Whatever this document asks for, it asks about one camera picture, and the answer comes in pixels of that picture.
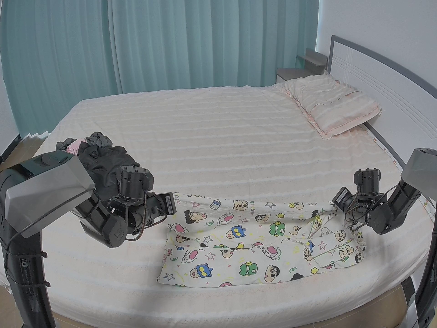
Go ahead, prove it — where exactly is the pink garment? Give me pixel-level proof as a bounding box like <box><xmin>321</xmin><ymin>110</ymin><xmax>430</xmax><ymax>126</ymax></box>
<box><xmin>66</xmin><ymin>140</ymin><xmax>87</xmax><ymax>156</ymax></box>

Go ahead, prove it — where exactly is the blue-green curtain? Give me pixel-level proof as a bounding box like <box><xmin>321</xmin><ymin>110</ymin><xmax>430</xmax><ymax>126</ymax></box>
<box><xmin>0</xmin><ymin>0</ymin><xmax>321</xmax><ymax>139</ymax></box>

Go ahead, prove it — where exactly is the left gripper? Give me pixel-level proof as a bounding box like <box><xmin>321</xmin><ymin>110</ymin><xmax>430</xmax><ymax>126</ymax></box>
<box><xmin>135</xmin><ymin>192</ymin><xmax>177</xmax><ymax>229</ymax></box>

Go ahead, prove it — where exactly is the white printed pyjama top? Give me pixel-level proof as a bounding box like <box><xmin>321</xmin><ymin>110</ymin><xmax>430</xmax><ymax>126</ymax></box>
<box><xmin>157</xmin><ymin>192</ymin><xmax>365</xmax><ymax>288</ymax></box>

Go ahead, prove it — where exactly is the black shirt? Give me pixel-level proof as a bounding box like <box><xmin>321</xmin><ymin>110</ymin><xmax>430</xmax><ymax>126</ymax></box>
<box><xmin>79</xmin><ymin>144</ymin><xmax>142</xmax><ymax>201</ymax></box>

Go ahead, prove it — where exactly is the bed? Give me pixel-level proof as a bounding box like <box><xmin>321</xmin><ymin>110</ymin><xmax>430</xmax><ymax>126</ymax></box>
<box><xmin>0</xmin><ymin>34</ymin><xmax>437</xmax><ymax>315</ymax></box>

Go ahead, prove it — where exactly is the grey garment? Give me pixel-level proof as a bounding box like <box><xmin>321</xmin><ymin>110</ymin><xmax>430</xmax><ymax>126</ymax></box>
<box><xmin>56</xmin><ymin>132</ymin><xmax>113</xmax><ymax>151</ymax></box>

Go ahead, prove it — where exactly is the pale pink striped pillow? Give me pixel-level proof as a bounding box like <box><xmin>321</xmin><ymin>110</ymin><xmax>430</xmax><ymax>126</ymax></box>
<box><xmin>283</xmin><ymin>75</ymin><xmax>382</xmax><ymax>139</ymax></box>

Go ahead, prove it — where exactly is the grey bedside table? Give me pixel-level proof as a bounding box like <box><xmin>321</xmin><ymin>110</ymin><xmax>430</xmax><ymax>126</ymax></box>
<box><xmin>276</xmin><ymin>48</ymin><xmax>328</xmax><ymax>83</ymax></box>

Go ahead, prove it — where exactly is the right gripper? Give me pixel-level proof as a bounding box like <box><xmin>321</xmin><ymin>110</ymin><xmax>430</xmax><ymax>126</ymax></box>
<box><xmin>332</xmin><ymin>187</ymin><xmax>359</xmax><ymax>215</ymax></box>

